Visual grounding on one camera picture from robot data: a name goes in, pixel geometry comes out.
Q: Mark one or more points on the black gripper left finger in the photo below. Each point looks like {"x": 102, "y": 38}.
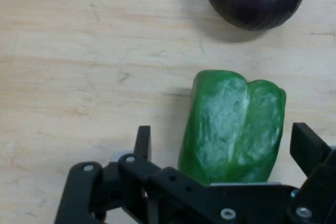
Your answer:
{"x": 123, "y": 171}

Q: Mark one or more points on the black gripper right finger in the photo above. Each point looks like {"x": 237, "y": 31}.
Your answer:
{"x": 308, "y": 145}

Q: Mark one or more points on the green bell pepper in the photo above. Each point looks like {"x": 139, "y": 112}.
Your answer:
{"x": 236, "y": 129}

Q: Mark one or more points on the wooden cutting board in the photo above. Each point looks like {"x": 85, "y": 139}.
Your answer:
{"x": 78, "y": 51}

